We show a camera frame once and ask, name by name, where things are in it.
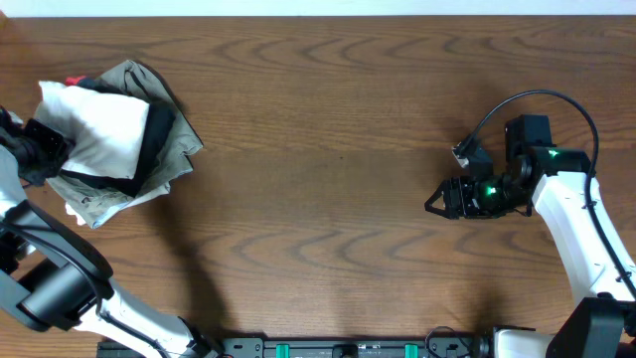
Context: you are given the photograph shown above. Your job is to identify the white printed t-shirt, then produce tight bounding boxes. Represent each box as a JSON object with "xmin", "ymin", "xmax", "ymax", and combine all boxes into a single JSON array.
[{"xmin": 37, "ymin": 81, "xmax": 150, "ymax": 179}]

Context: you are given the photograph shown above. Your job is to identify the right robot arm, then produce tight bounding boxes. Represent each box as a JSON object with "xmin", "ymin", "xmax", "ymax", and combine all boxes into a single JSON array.
[{"xmin": 424, "ymin": 145, "xmax": 635, "ymax": 357}]

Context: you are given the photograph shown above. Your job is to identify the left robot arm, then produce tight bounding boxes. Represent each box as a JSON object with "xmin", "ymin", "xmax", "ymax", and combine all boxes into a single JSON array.
[{"xmin": 1, "ymin": 110, "xmax": 225, "ymax": 357}]

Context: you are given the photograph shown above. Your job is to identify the khaki folded garment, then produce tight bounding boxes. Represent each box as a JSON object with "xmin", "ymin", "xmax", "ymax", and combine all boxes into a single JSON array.
[{"xmin": 48, "ymin": 60, "xmax": 203, "ymax": 202}]

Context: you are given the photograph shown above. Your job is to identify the white folded garment bottom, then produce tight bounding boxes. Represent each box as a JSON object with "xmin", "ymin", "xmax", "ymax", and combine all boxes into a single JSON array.
[{"xmin": 63, "ymin": 184, "xmax": 171, "ymax": 229}]

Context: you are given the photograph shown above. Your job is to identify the red folded garment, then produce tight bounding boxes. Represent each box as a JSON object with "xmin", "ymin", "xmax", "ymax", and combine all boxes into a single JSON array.
[{"xmin": 65, "ymin": 76, "xmax": 85, "ymax": 86}]

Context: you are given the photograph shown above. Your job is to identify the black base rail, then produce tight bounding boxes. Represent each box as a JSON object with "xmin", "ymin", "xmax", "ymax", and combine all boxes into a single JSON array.
[{"xmin": 96, "ymin": 325, "xmax": 493, "ymax": 358}]

